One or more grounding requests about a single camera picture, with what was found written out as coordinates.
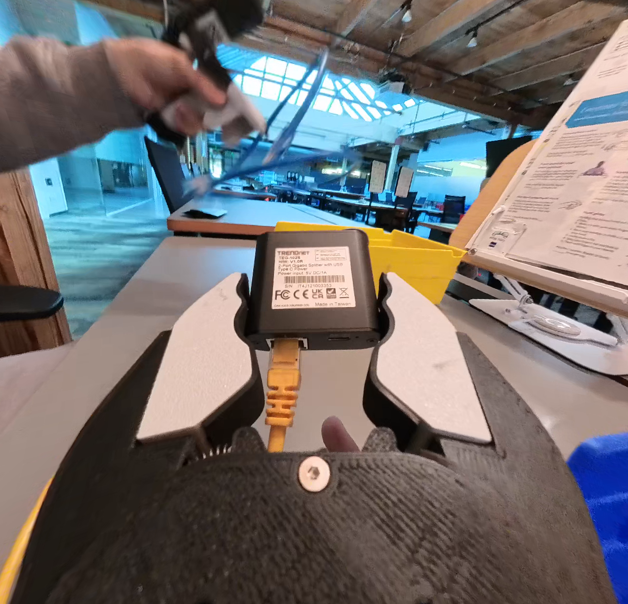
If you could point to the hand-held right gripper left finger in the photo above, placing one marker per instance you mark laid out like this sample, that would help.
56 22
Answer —
196 368

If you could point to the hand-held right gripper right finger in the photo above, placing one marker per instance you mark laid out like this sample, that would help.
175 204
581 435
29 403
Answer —
427 368

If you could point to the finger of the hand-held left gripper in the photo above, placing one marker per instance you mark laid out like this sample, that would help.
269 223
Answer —
238 118

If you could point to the yellow plastic bin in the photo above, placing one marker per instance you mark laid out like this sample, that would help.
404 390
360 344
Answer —
417 265

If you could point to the black network splitter box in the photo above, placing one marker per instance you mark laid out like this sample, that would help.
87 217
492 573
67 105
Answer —
314 319

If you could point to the person's left forearm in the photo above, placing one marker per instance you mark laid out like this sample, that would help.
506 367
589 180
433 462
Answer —
54 104

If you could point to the grey desk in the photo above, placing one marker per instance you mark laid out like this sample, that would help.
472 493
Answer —
196 265

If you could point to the person's left hand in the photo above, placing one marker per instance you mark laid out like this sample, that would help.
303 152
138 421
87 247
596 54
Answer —
152 79

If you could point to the person's right hand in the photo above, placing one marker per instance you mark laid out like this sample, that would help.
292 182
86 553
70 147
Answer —
338 437

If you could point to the skylight window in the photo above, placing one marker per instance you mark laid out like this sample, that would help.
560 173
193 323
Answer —
314 87

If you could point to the black laptop screen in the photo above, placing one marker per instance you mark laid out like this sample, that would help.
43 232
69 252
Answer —
167 172

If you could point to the wooden background table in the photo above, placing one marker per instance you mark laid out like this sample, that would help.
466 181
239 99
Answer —
255 216

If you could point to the white stand base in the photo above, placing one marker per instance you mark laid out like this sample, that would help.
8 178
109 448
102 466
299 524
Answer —
539 334

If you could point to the lens wipe packet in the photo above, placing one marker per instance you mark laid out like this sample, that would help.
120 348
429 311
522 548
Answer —
505 239

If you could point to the ceiling projector unit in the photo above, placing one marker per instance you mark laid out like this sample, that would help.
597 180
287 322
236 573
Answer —
392 84

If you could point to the black office chair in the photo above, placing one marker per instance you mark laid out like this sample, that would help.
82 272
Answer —
454 209

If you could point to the instruction sheet on stand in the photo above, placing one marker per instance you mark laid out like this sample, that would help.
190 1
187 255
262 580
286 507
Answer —
483 207

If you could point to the black chair armrest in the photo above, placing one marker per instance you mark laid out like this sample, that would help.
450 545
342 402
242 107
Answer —
29 302

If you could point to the ceiling spot lamp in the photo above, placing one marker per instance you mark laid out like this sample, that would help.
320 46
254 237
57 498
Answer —
406 14
472 39

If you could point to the black monitor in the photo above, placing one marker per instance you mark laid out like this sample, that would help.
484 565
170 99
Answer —
508 155

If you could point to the blue plastic bin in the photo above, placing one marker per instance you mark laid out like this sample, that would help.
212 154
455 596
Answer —
603 515

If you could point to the printed instruction sheet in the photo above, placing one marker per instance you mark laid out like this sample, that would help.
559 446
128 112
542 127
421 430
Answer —
579 182

